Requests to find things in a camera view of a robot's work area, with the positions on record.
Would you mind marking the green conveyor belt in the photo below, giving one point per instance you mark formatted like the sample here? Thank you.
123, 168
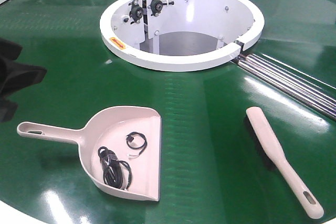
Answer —
211, 171

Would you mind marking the steel transfer rollers right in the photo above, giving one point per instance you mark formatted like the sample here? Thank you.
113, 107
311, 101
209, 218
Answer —
295, 86

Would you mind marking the green pillow block bearing left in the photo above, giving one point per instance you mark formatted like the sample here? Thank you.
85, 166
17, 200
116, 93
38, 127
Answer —
136, 12

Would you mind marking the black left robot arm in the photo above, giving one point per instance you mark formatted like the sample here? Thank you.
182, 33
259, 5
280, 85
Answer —
15, 76

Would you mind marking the green pillow block bearing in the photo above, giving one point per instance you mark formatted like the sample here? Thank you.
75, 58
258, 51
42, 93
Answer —
136, 12
156, 6

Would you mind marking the beige hand broom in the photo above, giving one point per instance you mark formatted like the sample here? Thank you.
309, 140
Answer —
273, 149

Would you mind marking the green pillow block bearing right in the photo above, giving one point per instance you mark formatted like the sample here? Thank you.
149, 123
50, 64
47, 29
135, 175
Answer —
156, 6

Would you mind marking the beige plastic dustpan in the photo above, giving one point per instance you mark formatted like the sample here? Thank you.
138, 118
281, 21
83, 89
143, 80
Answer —
133, 133

